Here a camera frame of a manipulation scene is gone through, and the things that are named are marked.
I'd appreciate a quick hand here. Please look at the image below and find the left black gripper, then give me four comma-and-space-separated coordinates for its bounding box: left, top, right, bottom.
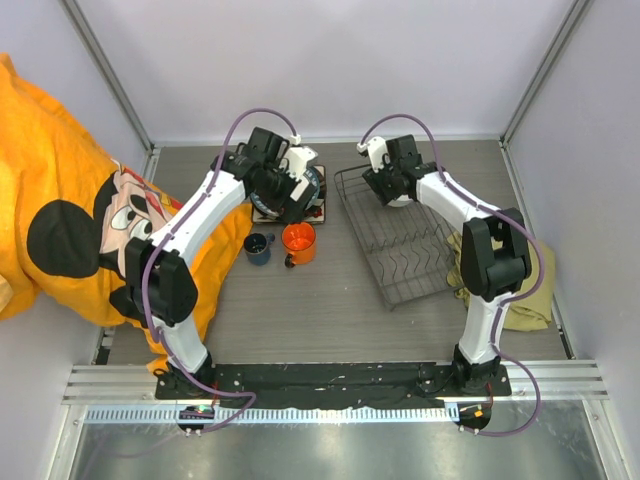
254, 159, 316, 225

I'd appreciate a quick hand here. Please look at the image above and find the white ribbed bowl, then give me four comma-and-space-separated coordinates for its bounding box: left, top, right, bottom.
388, 195, 413, 208

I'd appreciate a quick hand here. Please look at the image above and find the brown rimmed round plate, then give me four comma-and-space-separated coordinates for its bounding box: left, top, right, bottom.
252, 167, 329, 221

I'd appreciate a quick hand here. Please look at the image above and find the square floral plate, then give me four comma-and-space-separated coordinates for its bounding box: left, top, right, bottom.
250, 164, 327, 225

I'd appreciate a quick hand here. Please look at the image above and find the orange mug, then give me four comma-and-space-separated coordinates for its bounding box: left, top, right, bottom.
281, 222, 317, 268

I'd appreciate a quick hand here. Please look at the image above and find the small blue cup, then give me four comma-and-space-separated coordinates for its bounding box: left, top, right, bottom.
243, 233, 275, 266

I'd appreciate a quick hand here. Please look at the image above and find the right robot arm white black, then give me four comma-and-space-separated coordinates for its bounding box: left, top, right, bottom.
357, 135, 532, 395

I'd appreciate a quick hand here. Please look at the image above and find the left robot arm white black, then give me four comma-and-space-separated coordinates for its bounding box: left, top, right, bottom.
120, 144, 317, 399

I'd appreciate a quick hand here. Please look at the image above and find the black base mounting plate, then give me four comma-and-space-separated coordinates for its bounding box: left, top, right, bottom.
154, 359, 514, 407

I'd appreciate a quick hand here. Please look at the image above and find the olive green cloth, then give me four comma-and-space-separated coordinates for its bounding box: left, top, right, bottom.
447, 229, 556, 332

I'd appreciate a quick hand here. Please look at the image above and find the orange cartoon mouse cloth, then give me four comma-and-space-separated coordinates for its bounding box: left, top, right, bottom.
0, 52, 254, 374

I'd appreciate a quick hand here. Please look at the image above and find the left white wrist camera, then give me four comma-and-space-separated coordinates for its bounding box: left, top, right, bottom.
279, 134, 318, 201

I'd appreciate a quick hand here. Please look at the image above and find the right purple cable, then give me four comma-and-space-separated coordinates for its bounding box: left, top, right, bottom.
360, 113, 546, 439

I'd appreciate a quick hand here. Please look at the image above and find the purple cable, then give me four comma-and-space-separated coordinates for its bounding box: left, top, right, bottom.
360, 113, 546, 439
142, 107, 301, 435

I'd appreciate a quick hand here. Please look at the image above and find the black wire dish rack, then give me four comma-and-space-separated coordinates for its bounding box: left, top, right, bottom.
334, 165, 462, 310

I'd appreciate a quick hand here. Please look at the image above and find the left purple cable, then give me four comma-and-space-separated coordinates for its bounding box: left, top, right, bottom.
142, 107, 301, 435

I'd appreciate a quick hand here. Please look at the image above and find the right aluminium frame post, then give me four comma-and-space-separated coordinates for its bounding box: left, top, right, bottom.
499, 0, 593, 150

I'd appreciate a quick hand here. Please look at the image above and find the aluminium frame post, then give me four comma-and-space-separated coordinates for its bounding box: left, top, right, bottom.
59, 0, 155, 157
499, 0, 593, 150

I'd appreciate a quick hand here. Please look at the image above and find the left aluminium frame post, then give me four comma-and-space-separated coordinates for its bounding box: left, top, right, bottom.
59, 0, 155, 157

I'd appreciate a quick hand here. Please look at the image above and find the slotted white cable duct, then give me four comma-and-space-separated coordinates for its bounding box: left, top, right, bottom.
84, 403, 459, 427

